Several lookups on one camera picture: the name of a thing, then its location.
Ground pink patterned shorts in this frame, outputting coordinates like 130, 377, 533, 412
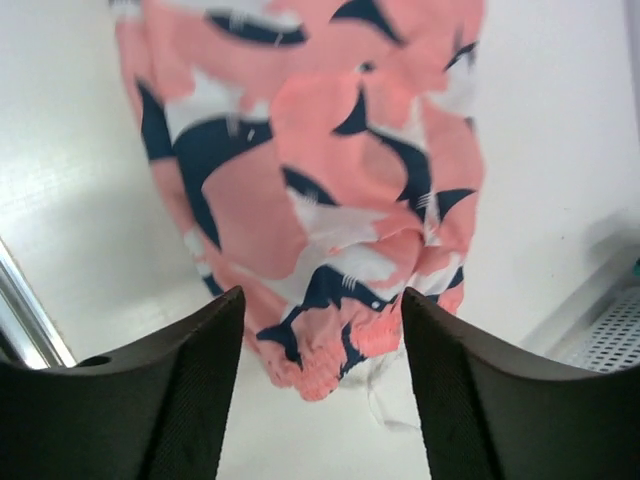
108, 1, 485, 401

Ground white plastic basket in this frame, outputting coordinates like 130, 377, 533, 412
519, 245, 639, 373

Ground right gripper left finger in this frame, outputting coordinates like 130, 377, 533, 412
1, 288, 245, 480

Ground aluminium mounting rail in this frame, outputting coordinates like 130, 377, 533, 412
1, 242, 76, 369

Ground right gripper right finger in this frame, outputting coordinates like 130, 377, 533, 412
402, 289, 639, 480

